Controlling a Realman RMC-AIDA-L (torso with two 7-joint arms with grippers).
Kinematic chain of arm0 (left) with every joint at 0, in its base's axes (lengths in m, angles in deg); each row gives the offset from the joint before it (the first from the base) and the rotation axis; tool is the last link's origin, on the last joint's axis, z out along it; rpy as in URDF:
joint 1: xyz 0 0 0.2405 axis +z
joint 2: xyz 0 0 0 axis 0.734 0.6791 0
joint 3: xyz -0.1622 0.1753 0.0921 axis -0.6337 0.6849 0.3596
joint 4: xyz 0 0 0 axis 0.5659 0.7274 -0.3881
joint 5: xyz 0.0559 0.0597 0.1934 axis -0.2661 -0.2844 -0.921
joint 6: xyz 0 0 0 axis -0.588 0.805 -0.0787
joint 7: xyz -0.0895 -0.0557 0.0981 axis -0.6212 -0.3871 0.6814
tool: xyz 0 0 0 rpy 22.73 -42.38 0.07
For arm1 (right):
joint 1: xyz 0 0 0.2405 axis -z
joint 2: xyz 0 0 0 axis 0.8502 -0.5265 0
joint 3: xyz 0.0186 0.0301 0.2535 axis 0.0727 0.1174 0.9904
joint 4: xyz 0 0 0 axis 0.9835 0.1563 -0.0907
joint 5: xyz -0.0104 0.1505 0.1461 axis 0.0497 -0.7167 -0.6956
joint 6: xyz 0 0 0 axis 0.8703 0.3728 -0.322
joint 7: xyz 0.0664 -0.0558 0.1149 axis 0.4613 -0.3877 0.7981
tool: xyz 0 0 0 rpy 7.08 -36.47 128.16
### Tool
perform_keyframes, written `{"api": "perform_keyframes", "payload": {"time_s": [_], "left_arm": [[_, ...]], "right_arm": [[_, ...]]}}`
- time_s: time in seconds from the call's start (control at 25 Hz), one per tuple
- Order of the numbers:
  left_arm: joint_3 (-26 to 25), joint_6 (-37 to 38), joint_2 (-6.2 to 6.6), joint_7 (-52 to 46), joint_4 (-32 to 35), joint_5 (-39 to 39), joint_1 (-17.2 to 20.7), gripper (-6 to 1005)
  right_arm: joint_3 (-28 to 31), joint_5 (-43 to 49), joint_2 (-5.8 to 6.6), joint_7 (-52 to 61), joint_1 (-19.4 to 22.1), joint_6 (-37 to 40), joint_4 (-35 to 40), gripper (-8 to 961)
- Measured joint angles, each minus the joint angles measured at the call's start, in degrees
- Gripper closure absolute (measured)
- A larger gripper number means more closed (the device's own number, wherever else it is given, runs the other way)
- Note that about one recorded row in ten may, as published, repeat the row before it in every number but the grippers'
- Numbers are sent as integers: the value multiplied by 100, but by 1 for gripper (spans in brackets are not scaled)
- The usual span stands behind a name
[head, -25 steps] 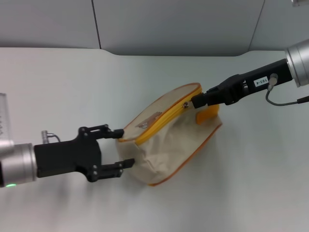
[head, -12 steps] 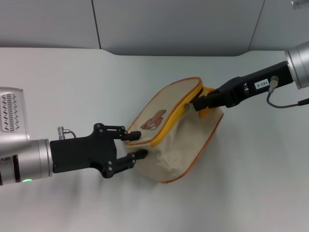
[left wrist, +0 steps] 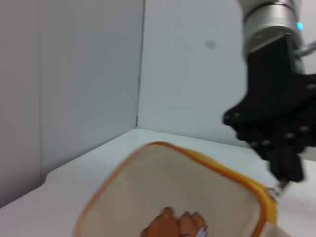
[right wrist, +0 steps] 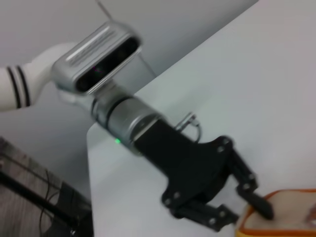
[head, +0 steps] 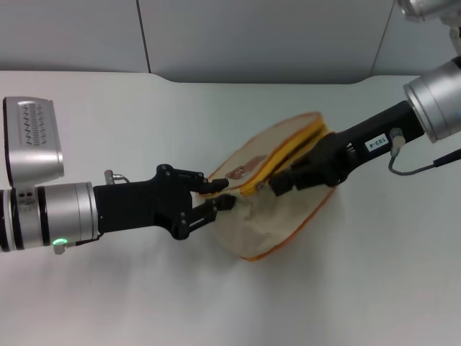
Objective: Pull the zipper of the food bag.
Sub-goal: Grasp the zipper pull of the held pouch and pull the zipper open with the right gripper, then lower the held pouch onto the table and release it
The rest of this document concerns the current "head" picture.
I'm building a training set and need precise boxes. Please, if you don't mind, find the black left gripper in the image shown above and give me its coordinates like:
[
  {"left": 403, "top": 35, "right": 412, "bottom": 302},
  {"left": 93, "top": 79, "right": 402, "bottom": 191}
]
[{"left": 92, "top": 163, "right": 238, "bottom": 241}]

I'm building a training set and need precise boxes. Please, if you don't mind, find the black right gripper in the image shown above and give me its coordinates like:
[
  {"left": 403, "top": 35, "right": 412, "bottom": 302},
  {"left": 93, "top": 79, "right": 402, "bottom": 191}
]
[{"left": 269, "top": 101, "right": 426, "bottom": 197}]

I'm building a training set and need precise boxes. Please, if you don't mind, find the beige food bag yellow zipper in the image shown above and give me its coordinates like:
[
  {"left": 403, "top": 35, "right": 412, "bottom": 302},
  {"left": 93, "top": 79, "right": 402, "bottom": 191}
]
[{"left": 208, "top": 111, "right": 338, "bottom": 262}]

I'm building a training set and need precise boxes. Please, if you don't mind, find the left gripper cable with plug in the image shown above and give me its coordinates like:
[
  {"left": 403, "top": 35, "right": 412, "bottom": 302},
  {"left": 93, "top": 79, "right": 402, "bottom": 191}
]
[{"left": 53, "top": 169, "right": 133, "bottom": 255}]

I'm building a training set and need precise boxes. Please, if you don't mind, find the gripper cable with plug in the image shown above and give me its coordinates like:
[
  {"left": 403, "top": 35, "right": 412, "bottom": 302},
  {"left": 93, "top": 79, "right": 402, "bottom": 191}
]
[
  {"left": 53, "top": 169, "right": 133, "bottom": 255},
  {"left": 388, "top": 128, "right": 461, "bottom": 178}
]

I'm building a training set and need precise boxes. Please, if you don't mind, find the right gripper cable with plug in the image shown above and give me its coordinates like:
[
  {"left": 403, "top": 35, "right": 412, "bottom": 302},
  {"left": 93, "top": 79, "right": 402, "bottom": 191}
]
[{"left": 388, "top": 128, "right": 461, "bottom": 178}]

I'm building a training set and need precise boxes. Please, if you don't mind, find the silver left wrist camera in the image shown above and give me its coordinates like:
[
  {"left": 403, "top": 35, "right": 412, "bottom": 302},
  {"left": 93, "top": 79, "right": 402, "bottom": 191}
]
[{"left": 2, "top": 96, "right": 66, "bottom": 190}]

